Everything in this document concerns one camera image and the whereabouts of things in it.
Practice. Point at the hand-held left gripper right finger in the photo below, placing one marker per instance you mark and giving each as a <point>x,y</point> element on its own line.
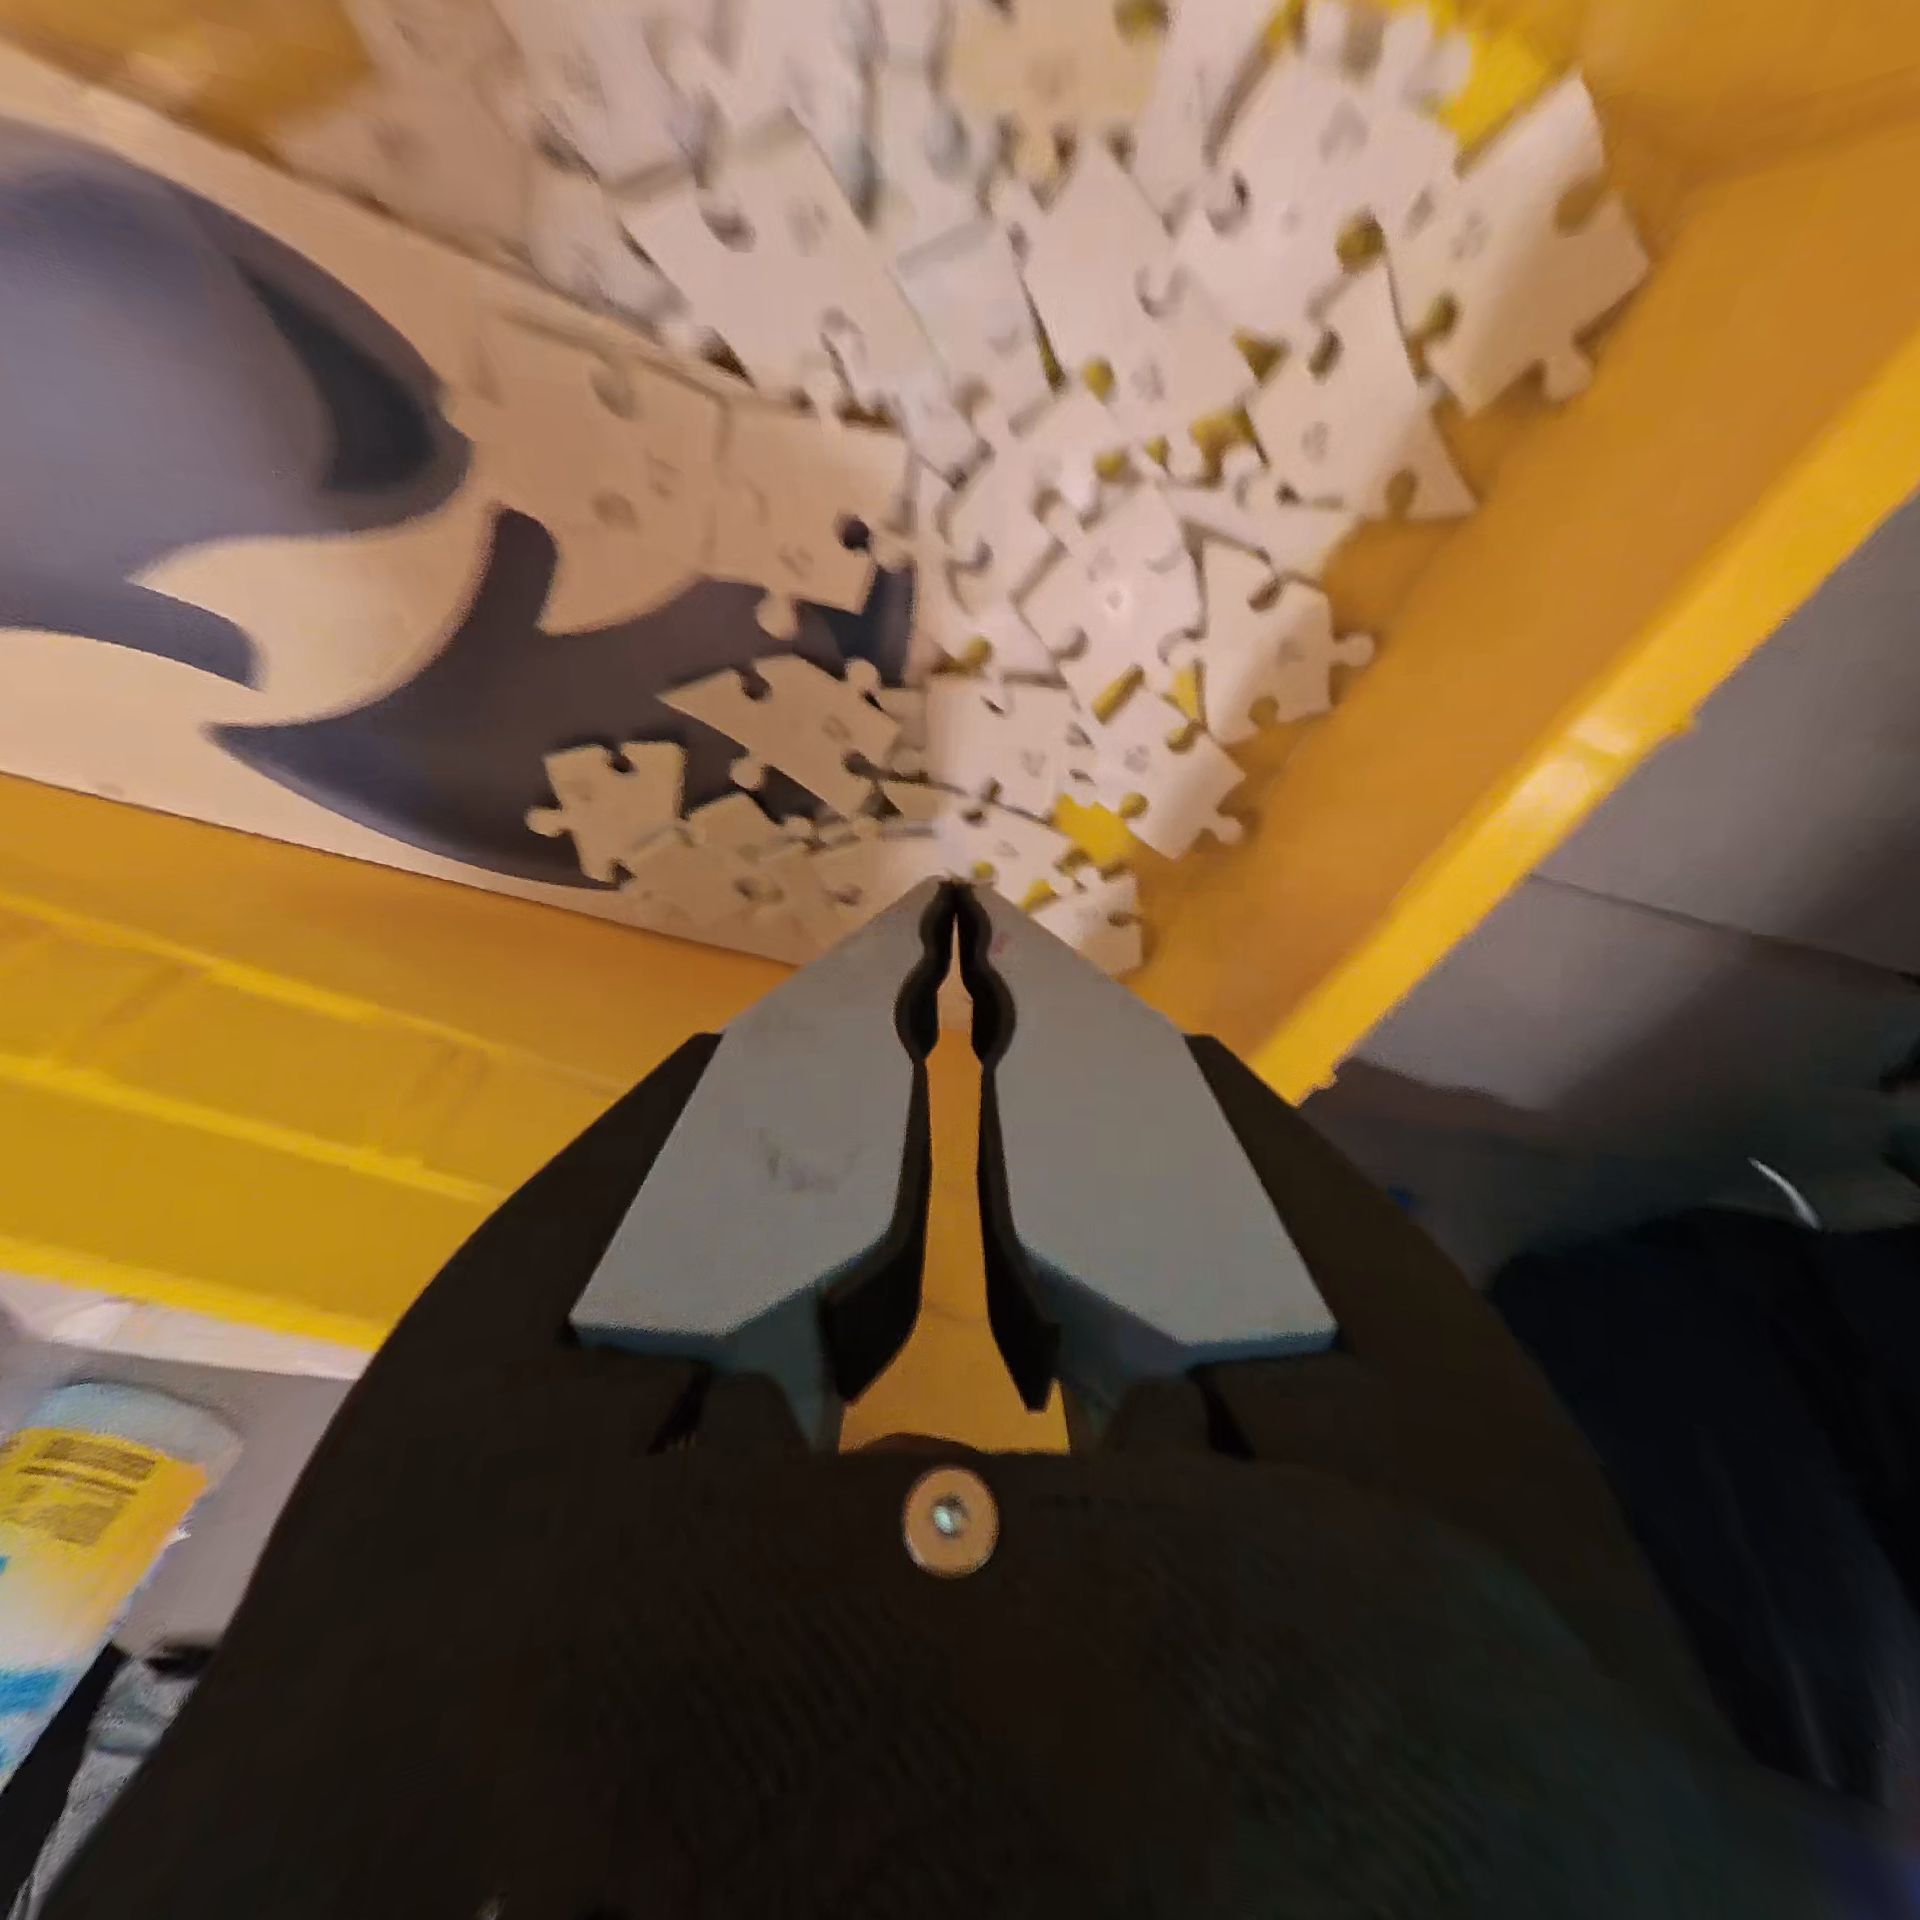
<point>1155,1200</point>

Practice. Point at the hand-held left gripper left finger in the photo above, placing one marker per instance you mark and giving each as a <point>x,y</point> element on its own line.
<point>781,1185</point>

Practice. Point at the yellow plastic bin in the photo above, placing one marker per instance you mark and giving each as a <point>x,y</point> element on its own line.
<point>301,1051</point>

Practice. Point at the pile of puzzle pieces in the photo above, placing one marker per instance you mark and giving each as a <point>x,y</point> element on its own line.
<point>1079,452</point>

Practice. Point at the disinfecting wipes canister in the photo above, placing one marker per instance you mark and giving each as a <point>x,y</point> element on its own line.
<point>76,1529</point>

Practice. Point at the white card with blue shapes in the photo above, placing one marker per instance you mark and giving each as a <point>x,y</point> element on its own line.
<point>226,452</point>

